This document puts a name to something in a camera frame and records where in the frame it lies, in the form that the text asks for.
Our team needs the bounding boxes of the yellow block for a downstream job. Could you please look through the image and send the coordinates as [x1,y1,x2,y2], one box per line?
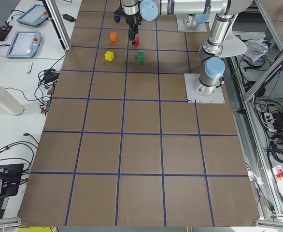
[104,50,114,62]

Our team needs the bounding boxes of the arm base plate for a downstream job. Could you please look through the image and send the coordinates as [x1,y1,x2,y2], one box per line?
[176,14,210,33]
[184,73,225,104]

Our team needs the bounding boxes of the orange block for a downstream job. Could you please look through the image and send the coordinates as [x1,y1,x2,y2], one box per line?
[110,32,118,42]

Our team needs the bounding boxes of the near teach pendant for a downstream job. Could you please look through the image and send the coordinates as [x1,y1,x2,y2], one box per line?
[6,31,42,58]

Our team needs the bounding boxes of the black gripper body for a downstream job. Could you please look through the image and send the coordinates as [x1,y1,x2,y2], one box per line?
[125,13,142,27]

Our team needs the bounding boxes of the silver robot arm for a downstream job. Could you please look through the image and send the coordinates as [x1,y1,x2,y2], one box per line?
[113,0,252,96]

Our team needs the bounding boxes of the white chair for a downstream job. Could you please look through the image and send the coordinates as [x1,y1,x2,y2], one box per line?
[219,30,247,58]

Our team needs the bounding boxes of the teach pendant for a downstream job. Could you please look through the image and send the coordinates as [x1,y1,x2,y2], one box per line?
[6,31,42,58]
[16,4,49,27]

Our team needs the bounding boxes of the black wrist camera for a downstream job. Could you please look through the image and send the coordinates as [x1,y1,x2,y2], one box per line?
[113,7,124,24]

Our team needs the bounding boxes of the aluminium frame post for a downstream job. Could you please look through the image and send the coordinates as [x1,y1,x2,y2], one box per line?
[42,0,71,51]

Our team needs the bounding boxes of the green block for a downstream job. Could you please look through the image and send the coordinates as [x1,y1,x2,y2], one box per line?
[137,51,145,62]

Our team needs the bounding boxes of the far teach pendant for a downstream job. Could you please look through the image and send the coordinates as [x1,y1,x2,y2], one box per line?
[16,4,49,27]

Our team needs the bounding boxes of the power strip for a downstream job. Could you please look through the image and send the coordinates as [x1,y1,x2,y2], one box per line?
[262,112,277,133]

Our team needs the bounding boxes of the white bottle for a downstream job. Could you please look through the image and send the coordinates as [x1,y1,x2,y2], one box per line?
[0,86,24,116]

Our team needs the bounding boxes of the black cables bundle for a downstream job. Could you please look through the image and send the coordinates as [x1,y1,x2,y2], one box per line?
[268,132,283,165]

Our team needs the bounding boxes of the black power adapter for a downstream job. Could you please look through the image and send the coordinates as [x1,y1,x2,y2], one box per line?
[62,14,76,22]

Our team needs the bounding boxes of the red block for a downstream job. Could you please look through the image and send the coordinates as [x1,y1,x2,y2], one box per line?
[132,36,140,46]

